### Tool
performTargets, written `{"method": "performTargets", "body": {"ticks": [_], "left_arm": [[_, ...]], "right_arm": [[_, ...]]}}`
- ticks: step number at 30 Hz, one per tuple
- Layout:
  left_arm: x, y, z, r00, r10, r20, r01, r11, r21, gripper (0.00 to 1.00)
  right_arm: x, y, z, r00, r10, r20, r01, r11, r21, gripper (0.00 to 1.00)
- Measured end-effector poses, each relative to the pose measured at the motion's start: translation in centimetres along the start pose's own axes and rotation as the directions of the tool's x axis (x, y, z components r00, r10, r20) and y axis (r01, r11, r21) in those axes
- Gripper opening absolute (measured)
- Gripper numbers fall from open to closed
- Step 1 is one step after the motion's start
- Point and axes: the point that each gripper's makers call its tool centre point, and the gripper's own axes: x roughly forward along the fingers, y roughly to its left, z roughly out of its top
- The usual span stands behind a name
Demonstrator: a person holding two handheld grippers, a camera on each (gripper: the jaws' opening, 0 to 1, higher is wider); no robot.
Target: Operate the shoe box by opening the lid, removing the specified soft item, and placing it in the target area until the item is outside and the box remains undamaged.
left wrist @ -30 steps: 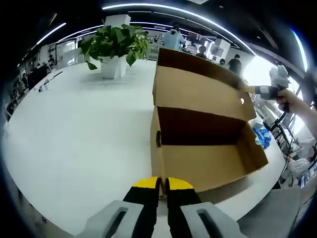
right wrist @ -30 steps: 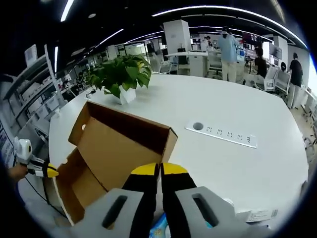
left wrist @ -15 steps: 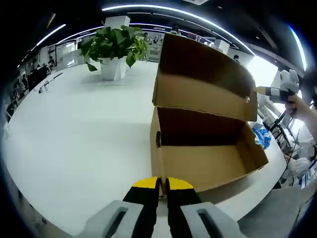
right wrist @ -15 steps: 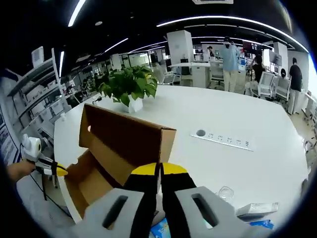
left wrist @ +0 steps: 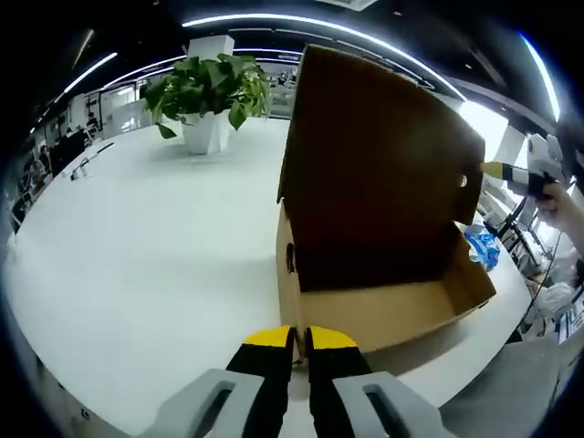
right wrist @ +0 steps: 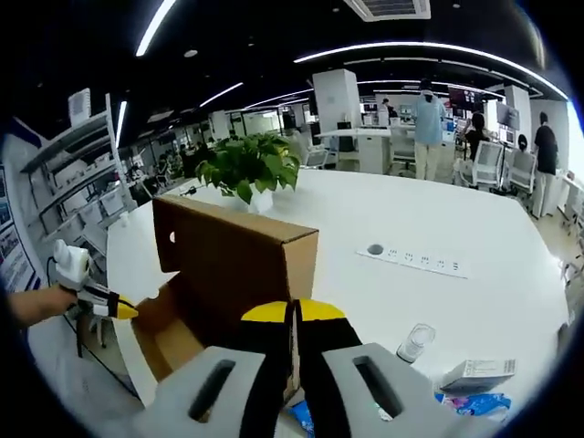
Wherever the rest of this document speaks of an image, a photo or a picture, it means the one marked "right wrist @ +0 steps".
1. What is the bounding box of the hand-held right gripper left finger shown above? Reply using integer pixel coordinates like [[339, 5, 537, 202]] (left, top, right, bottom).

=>
[[131, 299, 297, 438]]

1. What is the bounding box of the potted green plant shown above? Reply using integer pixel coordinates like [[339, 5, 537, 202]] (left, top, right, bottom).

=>
[[194, 132, 303, 215]]

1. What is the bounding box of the white blue medicine box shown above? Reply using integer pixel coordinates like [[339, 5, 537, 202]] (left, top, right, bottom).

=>
[[439, 358, 518, 395]]

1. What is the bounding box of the person's left hand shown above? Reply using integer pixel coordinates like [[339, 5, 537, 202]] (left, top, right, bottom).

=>
[[43, 285, 79, 319]]

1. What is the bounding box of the straight ceiling light strip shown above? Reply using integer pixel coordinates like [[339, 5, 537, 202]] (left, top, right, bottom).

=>
[[135, 0, 178, 58]]

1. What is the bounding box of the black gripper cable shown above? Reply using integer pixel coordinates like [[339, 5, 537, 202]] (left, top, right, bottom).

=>
[[45, 255, 86, 360]]

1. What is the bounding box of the white background desk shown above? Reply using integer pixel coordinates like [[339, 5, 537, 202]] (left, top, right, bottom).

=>
[[314, 127, 394, 175]]

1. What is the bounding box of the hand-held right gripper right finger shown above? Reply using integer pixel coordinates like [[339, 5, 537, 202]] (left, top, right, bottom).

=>
[[294, 297, 463, 438]]

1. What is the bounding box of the blue wet wipes pack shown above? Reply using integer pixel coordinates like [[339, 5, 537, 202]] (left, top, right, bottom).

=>
[[286, 400, 318, 438]]

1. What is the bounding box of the white mesh office chair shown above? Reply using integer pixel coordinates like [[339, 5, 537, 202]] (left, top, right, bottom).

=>
[[471, 140, 506, 191]]

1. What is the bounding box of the brown cardboard shoe box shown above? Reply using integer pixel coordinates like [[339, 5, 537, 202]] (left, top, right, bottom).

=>
[[131, 194, 319, 408]]

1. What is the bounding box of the wall poster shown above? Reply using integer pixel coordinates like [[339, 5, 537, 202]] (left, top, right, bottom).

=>
[[0, 163, 38, 294]]

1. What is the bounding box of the blue floral soft packet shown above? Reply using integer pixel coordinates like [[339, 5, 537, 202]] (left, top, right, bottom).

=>
[[433, 391, 514, 418]]

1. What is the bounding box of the white table socket strip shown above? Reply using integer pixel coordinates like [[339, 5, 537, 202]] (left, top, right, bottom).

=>
[[355, 243, 471, 281]]

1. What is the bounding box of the long curved ceiling light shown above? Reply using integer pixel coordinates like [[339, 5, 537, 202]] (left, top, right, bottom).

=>
[[293, 41, 569, 99]]

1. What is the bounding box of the grey metal shelf rack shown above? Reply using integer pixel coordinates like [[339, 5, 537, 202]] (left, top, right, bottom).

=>
[[20, 89, 139, 250]]

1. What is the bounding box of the ceiling air conditioner vent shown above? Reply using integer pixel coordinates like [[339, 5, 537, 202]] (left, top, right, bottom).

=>
[[341, 0, 433, 24]]

